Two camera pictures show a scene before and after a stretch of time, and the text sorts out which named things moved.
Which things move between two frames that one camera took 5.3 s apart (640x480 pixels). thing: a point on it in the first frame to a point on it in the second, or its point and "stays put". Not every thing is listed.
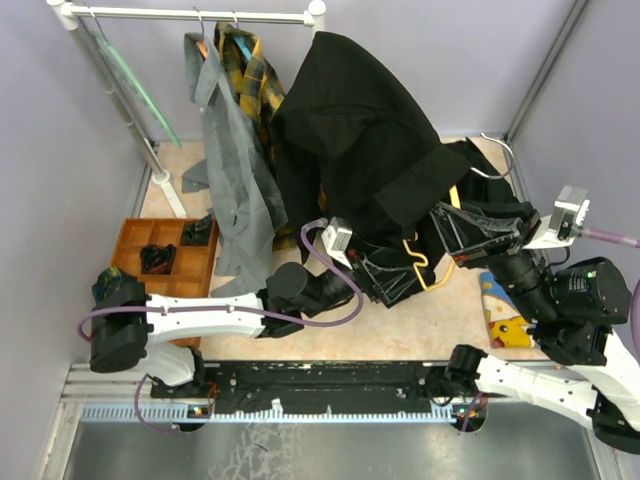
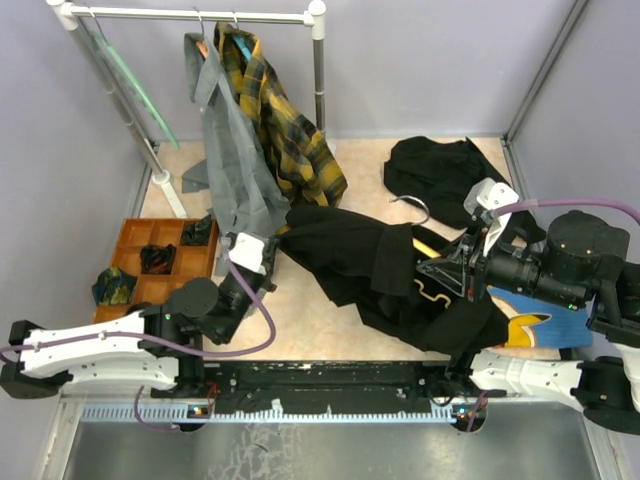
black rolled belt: [157, 259] stays put
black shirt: [360, 147] to [374, 266]
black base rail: [331, 386] stays put
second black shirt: [473, 178] stays put
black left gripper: [380, 273] to [268, 264]
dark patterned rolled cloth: [196, 233] stays put
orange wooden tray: [190, 277] stays put
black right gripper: [515, 233] to [451, 270]
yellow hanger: [456, 201] to [423, 247]
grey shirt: [238, 176] stays put
